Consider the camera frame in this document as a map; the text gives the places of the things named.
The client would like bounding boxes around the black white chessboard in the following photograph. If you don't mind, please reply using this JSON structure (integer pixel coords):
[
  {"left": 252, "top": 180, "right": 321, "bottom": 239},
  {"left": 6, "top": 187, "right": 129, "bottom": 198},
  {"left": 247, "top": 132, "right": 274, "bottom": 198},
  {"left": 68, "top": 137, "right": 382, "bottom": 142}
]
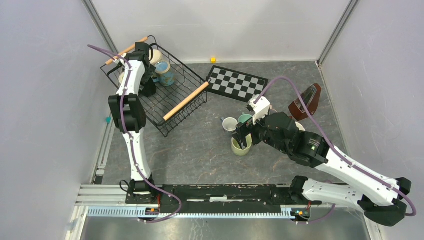
[{"left": 206, "top": 65, "right": 269, "bottom": 103}]

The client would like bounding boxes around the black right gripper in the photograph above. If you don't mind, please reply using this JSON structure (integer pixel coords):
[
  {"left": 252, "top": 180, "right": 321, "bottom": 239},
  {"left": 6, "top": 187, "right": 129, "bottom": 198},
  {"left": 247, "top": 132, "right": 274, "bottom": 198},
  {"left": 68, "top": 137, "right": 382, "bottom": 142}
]
[{"left": 231, "top": 109, "right": 290, "bottom": 155}]

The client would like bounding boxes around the brown wooden metronome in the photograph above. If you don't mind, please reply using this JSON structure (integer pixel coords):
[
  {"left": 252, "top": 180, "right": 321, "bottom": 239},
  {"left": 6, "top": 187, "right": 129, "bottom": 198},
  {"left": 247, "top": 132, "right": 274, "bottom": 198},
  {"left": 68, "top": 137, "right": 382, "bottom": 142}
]
[{"left": 288, "top": 83, "right": 322, "bottom": 122}]

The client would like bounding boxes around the light green mug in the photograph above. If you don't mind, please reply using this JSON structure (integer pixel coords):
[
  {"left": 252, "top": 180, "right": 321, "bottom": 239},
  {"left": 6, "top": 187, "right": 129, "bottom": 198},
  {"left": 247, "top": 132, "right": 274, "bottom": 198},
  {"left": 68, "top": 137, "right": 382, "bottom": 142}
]
[{"left": 231, "top": 134, "right": 253, "bottom": 157}]

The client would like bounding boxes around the blue bottomed mug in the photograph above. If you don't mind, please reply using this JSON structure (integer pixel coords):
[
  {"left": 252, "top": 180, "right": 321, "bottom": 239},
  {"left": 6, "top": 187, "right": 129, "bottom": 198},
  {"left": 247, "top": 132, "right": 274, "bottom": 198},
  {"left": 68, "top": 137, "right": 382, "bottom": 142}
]
[{"left": 154, "top": 60, "right": 175, "bottom": 87}]

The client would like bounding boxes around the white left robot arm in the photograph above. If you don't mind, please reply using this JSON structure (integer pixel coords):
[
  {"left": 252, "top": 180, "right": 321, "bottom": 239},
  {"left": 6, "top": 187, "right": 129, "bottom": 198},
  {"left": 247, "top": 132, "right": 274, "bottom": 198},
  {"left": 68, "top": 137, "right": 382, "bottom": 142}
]
[{"left": 108, "top": 41, "right": 158, "bottom": 204}]

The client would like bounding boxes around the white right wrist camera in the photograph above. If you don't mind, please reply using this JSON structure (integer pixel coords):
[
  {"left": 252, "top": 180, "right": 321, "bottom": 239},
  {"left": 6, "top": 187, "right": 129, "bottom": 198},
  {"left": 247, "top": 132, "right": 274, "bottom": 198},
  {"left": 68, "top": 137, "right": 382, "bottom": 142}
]
[{"left": 246, "top": 94, "right": 271, "bottom": 125}]

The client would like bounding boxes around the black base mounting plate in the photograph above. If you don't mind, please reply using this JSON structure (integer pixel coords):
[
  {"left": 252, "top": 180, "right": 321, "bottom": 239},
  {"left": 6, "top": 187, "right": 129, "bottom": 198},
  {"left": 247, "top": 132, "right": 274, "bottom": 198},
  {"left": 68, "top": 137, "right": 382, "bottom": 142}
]
[{"left": 125, "top": 184, "right": 310, "bottom": 214}]

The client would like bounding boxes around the cream mug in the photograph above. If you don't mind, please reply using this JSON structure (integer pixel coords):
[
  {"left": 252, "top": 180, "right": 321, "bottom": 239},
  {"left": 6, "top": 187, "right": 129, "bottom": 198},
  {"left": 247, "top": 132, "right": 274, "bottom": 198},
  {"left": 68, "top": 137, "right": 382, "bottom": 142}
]
[
  {"left": 149, "top": 49, "right": 163, "bottom": 65},
  {"left": 118, "top": 72, "right": 126, "bottom": 85}
]

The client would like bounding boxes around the cream mug rear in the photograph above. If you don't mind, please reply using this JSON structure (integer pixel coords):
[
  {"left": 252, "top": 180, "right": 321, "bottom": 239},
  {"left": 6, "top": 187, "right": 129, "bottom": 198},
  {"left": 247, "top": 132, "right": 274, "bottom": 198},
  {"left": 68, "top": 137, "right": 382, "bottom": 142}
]
[{"left": 149, "top": 49, "right": 163, "bottom": 65}]

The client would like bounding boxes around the cream mug left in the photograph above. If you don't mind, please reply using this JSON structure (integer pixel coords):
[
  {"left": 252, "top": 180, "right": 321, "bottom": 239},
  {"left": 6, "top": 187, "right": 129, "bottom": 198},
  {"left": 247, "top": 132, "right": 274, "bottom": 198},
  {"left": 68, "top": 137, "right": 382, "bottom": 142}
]
[{"left": 118, "top": 72, "right": 126, "bottom": 85}]

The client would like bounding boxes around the black wire dish rack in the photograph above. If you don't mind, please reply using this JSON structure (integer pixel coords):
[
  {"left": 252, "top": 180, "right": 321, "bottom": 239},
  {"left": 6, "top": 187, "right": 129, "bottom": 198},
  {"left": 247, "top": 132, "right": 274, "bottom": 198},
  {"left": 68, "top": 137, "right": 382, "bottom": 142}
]
[{"left": 102, "top": 41, "right": 208, "bottom": 137}]

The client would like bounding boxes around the pink iridescent mug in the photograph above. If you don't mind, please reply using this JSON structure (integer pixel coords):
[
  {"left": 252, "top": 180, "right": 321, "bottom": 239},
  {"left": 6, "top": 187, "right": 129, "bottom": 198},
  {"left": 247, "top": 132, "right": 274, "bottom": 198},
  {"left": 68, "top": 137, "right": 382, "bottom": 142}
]
[{"left": 269, "top": 108, "right": 278, "bottom": 114}]

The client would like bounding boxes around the red floral mug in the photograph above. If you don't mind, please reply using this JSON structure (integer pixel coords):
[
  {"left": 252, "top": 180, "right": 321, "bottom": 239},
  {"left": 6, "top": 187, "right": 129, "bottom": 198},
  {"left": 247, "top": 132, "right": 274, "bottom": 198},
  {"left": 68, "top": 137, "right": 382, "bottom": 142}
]
[{"left": 295, "top": 121, "right": 306, "bottom": 132}]

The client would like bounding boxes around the right wooden rack handle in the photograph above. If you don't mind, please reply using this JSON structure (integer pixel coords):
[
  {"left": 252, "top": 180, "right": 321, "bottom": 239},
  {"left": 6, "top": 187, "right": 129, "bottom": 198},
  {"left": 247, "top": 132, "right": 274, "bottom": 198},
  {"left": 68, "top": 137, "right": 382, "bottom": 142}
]
[{"left": 163, "top": 81, "right": 209, "bottom": 121}]

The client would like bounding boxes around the small green teacup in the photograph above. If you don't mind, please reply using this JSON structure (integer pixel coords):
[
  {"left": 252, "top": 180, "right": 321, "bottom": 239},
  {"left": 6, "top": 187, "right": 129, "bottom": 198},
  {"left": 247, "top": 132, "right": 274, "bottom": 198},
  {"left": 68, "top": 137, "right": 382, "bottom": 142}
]
[{"left": 237, "top": 113, "right": 253, "bottom": 124}]

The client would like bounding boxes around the aluminium rail frame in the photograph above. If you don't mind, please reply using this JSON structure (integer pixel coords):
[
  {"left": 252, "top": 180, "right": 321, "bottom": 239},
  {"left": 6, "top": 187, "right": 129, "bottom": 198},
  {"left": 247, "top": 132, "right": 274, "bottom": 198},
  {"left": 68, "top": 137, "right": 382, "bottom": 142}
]
[{"left": 64, "top": 125, "right": 377, "bottom": 240}]

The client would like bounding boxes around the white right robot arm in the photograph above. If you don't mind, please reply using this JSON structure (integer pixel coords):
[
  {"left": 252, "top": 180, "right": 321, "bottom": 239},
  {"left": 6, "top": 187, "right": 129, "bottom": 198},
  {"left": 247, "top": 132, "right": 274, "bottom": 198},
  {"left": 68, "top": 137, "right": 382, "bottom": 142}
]
[{"left": 232, "top": 112, "right": 412, "bottom": 227}]

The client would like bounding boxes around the grey blue mug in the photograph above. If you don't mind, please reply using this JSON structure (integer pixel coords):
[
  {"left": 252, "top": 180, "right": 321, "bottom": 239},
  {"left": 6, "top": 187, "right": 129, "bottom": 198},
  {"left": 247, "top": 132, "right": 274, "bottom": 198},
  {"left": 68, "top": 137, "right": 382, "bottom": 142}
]
[{"left": 220, "top": 117, "right": 238, "bottom": 133}]

